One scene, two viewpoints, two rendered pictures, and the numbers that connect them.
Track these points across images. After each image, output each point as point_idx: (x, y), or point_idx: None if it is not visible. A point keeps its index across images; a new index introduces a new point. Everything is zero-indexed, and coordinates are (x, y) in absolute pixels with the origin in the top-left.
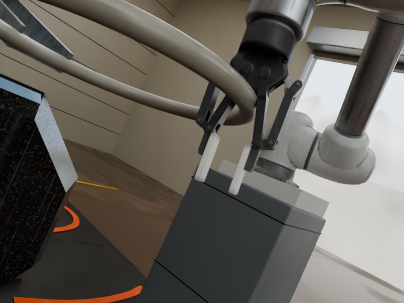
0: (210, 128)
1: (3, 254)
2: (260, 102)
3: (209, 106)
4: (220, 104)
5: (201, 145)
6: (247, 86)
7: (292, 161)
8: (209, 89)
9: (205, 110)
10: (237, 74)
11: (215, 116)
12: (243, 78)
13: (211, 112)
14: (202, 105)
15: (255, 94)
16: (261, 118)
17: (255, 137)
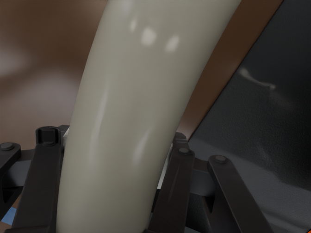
0: (179, 151)
1: None
2: (36, 219)
3: (219, 194)
4: (184, 193)
5: (183, 140)
6: (73, 116)
7: None
8: (258, 226)
9: (220, 176)
10: (110, 8)
11: (182, 169)
12: (92, 75)
13: (211, 223)
14: (238, 185)
15: (57, 217)
16: (34, 181)
17: (52, 150)
